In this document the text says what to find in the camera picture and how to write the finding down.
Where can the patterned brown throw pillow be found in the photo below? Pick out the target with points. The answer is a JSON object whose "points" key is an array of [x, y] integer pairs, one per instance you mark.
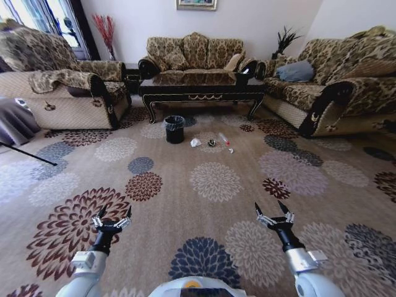
{"points": [[176, 58]]}

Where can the black trash bin with liner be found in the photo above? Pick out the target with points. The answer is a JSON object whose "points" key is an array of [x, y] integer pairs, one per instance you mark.
{"points": [[174, 129]]}

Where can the floral patterned carpet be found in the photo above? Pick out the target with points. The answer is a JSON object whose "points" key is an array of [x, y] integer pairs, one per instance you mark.
{"points": [[198, 201]]}

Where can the framed wall picture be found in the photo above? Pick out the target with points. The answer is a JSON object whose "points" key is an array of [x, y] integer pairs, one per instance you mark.
{"points": [[196, 4]]}

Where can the dark side table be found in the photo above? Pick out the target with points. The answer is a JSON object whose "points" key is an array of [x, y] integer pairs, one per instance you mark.
{"points": [[131, 75]]}

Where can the clear plastic bottle red cap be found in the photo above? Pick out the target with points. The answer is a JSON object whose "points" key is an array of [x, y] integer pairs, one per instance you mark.
{"points": [[224, 138]]}

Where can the thin black rod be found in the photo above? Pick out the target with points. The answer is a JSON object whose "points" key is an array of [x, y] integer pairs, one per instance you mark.
{"points": [[28, 153]]}

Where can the beige throw pillow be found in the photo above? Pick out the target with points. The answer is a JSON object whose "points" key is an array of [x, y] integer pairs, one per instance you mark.
{"points": [[234, 62]]}

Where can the patterned brown three-seat sofa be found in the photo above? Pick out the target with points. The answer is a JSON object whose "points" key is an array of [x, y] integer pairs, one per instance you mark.
{"points": [[195, 54]]}

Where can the small dark trash piece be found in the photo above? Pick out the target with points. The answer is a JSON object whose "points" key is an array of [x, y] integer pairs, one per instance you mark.
{"points": [[211, 143]]}

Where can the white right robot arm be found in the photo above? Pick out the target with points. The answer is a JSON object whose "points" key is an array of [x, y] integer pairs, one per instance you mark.
{"points": [[309, 272]]}

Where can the patterned brown sofa beige base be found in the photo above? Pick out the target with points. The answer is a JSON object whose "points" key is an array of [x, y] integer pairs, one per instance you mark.
{"points": [[62, 80]]}

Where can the white robot front shell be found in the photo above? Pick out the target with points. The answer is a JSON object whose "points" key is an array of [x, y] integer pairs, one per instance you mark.
{"points": [[192, 287]]}

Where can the dark spiky potted plant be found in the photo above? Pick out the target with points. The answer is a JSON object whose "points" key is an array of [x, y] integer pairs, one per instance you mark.
{"points": [[283, 41]]}

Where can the black glossy coffee table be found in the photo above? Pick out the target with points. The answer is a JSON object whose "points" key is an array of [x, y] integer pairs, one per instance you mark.
{"points": [[201, 88]]}

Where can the crumpled white paper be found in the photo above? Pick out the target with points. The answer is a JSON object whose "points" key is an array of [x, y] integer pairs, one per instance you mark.
{"points": [[195, 142]]}

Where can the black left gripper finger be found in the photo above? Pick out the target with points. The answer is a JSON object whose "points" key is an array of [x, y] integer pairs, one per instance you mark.
{"points": [[125, 219], [98, 217]]}

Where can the red dried branch decoration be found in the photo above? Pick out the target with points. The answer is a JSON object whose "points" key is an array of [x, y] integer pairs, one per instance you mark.
{"points": [[106, 34]]}

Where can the grey purple cloth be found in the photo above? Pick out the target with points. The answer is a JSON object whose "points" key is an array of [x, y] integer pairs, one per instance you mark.
{"points": [[14, 120]]}

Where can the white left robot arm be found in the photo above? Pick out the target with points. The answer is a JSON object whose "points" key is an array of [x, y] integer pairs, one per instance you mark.
{"points": [[83, 272]]}

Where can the patterned brown sofa grey cushion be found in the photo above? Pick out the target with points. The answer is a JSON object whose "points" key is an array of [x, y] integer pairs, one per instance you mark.
{"points": [[340, 83]]}

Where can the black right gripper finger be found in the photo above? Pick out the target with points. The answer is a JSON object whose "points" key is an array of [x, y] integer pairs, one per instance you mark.
{"points": [[263, 216], [287, 213]]}

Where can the grey blue cushion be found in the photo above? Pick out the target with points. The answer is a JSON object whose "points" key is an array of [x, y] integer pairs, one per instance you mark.
{"points": [[295, 71]]}

